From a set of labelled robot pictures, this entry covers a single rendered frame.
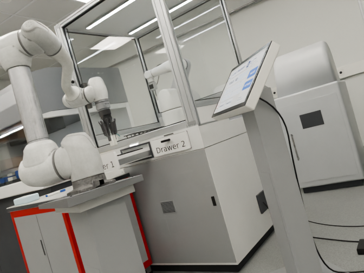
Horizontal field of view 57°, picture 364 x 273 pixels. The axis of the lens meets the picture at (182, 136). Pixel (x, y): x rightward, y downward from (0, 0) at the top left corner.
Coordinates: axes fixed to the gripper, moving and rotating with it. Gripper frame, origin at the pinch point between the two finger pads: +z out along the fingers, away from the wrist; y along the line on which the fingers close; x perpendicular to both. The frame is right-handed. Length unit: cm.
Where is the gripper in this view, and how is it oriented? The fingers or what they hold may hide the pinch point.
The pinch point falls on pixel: (112, 140)
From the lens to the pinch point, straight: 217.7
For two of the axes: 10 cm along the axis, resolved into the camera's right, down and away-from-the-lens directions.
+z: 2.7, 9.6, 0.1
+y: 5.5, -1.6, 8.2
